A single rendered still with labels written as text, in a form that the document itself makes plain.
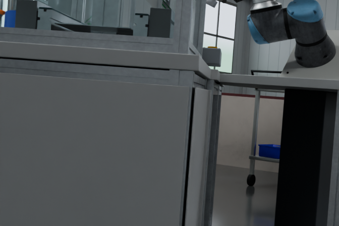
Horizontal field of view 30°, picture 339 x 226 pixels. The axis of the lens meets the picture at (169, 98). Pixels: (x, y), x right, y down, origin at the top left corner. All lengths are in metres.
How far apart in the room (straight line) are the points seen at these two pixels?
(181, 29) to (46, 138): 0.33
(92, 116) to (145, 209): 0.20
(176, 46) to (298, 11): 1.13
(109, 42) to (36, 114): 0.20
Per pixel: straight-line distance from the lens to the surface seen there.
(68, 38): 1.25
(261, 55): 11.74
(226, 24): 11.16
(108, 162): 1.20
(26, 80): 1.23
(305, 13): 2.28
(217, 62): 2.36
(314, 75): 2.36
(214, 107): 2.52
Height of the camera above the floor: 0.79
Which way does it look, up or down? 1 degrees down
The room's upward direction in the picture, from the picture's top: 4 degrees clockwise
